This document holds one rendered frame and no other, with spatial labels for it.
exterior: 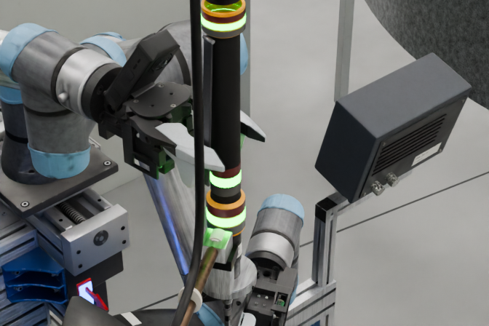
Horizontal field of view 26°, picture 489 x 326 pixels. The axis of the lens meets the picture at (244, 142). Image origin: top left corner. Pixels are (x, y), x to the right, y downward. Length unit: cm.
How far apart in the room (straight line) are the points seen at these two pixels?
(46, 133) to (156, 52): 25
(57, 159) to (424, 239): 233
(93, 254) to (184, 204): 45
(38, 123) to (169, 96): 21
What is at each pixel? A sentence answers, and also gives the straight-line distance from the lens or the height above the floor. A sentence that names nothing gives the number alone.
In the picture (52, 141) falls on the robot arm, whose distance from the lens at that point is 132.
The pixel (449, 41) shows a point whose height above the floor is 69.
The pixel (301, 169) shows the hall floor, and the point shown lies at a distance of 379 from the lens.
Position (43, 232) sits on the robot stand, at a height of 95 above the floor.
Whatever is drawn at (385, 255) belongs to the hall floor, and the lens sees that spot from 347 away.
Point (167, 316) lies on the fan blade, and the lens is 161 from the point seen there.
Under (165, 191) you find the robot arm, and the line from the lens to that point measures 166.
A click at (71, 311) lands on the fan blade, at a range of 127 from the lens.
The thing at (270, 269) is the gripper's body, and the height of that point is 119.
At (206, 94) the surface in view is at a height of 172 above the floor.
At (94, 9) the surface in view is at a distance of 332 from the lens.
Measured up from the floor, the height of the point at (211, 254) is 155.
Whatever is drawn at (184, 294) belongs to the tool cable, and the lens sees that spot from 107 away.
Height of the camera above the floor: 231
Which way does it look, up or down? 36 degrees down
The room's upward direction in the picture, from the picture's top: straight up
